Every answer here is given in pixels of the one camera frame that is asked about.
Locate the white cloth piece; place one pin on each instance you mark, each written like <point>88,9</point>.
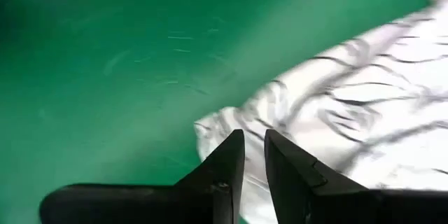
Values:
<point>367,112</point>

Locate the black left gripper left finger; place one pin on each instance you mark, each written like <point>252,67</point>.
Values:
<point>210,199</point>

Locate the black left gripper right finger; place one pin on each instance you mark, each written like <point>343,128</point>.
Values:
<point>315,199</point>

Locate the green table mat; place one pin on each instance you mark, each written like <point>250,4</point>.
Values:
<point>105,77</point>

